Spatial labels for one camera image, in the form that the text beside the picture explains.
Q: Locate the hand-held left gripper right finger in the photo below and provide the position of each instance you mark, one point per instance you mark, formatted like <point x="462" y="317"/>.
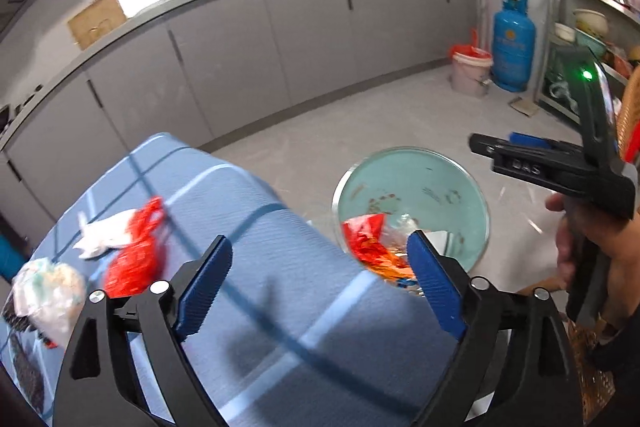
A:
<point x="435" y="282"/>

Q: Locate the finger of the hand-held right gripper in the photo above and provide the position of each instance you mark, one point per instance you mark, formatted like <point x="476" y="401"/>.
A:
<point x="530" y="138"/>
<point x="545" y="172"/>

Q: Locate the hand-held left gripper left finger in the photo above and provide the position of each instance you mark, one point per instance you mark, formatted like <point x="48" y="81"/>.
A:
<point x="202" y="292"/>

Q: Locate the clear red-printed plastic bag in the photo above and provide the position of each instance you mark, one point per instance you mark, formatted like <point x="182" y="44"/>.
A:
<point x="405" y="223"/>

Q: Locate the red orange snack wrapper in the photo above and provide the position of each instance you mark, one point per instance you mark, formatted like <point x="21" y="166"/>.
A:
<point x="370" y="239"/>

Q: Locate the teal round waste bin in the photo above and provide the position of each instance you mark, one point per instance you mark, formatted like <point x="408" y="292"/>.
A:
<point x="425" y="187"/>

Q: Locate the person's right hand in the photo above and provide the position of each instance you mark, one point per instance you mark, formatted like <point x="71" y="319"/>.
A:
<point x="625" y="267"/>

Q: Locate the cardboard piece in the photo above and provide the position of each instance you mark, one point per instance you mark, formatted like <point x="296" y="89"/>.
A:
<point x="524" y="106"/>

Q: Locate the red plastic bag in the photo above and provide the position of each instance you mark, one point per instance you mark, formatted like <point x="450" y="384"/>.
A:
<point x="132" y="262"/>

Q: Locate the blue plaid tablecloth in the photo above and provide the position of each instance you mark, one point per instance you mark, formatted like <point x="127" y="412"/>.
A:
<point x="280" y="287"/>

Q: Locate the small white bowl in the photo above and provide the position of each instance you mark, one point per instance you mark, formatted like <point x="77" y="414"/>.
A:
<point x="565" y="32"/>

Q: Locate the cream patterned bowl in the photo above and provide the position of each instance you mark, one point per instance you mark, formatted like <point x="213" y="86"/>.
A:
<point x="590" y="23"/>

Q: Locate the bucket with red bag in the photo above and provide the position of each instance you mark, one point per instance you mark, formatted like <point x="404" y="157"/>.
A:
<point x="467" y="72"/>

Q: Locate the blue gas cylinder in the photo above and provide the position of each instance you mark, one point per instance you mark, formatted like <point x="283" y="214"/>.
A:
<point x="7" y="257"/>
<point x="512" y="42"/>

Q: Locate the metal shelf rack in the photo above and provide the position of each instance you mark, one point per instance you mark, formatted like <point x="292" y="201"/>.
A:
<point x="550" y="7"/>

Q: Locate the white crumpled tissue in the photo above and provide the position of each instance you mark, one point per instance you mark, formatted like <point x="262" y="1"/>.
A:
<point x="102" y="234"/>

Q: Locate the white plastic bag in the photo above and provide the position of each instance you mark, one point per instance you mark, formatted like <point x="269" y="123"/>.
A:
<point x="45" y="292"/>

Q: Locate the small red plastic scrap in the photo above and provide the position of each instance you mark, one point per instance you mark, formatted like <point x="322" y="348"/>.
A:
<point x="50" y="343"/>

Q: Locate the black mesh bag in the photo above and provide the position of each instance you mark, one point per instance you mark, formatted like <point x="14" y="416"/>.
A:
<point x="27" y="367"/>

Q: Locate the wicker chair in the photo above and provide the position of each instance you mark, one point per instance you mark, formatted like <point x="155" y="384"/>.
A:
<point x="595" y="387"/>

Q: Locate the grey kitchen counter cabinets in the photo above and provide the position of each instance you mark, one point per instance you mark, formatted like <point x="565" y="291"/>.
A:
<point x="225" y="57"/>

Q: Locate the wooden cutting board in rack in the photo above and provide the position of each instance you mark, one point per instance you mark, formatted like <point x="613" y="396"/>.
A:
<point x="97" y="22"/>

